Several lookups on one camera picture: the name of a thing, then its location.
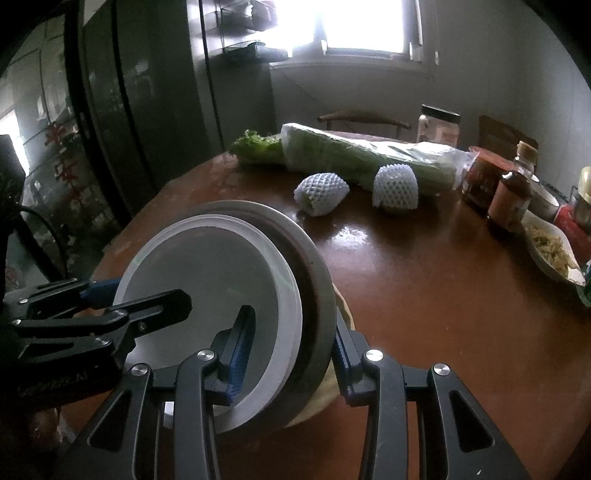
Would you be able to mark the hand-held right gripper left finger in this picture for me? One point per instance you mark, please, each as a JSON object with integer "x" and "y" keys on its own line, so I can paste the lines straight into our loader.
{"x": 238, "y": 350}

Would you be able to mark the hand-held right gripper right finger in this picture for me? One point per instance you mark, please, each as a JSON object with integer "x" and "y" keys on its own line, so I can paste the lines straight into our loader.
{"x": 342, "y": 360}

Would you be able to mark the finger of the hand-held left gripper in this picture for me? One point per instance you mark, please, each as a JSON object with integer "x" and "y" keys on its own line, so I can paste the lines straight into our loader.
{"x": 157, "y": 309}
{"x": 104, "y": 290}

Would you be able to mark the cream shell-shaped plate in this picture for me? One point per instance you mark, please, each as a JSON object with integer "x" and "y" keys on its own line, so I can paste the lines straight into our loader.
{"x": 344, "y": 314}

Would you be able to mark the steel bowl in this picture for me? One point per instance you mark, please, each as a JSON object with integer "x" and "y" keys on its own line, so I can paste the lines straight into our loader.
{"x": 316, "y": 295}

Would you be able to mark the red paper decoration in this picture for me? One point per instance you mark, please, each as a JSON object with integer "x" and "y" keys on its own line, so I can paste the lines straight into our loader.
{"x": 69, "y": 166}

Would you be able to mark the fruit in white foam net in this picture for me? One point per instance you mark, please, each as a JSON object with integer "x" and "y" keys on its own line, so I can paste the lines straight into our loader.
{"x": 395, "y": 189}
{"x": 321, "y": 194}

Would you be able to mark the leafy green vegetable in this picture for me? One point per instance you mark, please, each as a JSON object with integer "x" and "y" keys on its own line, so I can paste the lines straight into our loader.
{"x": 256, "y": 147}

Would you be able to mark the napa cabbage in plastic bag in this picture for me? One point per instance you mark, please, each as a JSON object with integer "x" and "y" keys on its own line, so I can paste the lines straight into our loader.
{"x": 351, "y": 157}

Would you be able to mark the dark refrigerator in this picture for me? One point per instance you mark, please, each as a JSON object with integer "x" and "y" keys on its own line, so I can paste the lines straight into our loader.
{"x": 161, "y": 92}

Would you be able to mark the red sauce jar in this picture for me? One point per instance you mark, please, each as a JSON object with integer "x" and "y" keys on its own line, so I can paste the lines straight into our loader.
{"x": 480, "y": 182}

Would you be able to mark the brown sauce bottle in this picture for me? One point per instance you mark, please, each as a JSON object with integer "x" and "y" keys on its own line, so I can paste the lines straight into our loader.
{"x": 510, "y": 198}

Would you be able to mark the white dish with food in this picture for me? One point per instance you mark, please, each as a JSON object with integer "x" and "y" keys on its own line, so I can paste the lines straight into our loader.
{"x": 551, "y": 251}

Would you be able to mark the curved-back wooden chair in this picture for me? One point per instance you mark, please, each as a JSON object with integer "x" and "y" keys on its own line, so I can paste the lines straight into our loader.
{"x": 364, "y": 117}

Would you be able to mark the black-lidded jar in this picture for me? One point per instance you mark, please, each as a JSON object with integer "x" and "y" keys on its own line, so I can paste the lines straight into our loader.
{"x": 438, "y": 127}

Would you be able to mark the red packet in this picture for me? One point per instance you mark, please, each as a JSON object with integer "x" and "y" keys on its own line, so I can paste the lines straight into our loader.
{"x": 575, "y": 226}

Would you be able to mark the tiered storage rack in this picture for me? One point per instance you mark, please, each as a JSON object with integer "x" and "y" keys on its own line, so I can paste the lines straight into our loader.
{"x": 240, "y": 27}

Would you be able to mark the yellow-capped bottle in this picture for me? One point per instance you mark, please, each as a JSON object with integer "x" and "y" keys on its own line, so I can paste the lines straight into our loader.
{"x": 585, "y": 184}

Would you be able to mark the bright window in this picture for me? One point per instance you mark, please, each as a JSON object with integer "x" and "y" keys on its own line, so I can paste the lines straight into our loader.
{"x": 351, "y": 23}

